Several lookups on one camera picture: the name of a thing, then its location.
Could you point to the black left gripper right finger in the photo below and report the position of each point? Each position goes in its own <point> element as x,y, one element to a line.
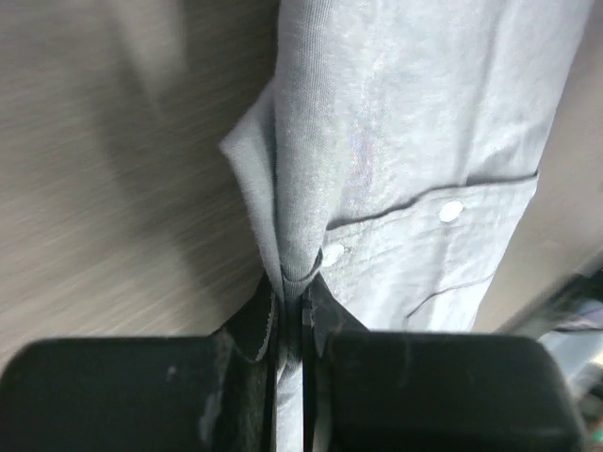
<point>321,317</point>

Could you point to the grey long sleeve shirt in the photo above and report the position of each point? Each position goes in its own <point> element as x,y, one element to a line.
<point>393,153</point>

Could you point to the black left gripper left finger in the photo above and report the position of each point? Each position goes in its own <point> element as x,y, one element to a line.
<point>242,402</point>

